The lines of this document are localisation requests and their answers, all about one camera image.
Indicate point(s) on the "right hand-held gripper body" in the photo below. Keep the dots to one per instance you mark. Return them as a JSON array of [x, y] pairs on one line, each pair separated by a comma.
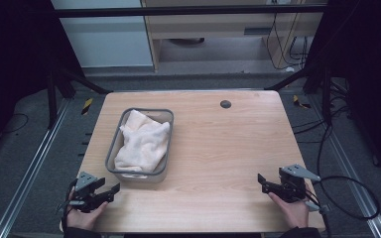
[[292, 188]]

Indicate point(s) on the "person's right hand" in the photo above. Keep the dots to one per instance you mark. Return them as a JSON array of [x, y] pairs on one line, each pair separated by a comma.
[[292, 211]]

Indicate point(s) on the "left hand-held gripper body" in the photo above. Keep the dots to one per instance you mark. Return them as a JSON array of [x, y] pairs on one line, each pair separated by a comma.
[[85, 194]]

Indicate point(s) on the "grey plastic bin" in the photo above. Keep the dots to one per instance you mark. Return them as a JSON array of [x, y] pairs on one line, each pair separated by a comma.
[[112, 155]]

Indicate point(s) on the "black metal stand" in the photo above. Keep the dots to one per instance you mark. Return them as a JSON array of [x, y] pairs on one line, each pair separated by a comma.
[[51, 99], [326, 95]]

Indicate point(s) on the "white towel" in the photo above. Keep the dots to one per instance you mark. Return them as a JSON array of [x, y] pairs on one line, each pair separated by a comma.
[[144, 145]]

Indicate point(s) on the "light wooden desk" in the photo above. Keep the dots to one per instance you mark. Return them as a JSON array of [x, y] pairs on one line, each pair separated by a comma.
[[211, 26]]

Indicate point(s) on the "aluminium floor rail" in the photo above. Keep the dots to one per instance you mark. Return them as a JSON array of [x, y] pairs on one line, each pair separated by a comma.
[[29, 172], [350, 172]]

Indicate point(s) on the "person's left hand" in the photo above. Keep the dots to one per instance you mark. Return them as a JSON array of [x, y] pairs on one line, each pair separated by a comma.
[[85, 218]]

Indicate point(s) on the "black horizontal frame bar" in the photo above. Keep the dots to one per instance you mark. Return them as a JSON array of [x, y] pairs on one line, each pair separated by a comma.
[[178, 11]]

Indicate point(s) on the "white cabinet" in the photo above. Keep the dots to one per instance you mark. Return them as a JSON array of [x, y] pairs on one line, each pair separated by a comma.
[[105, 43]]

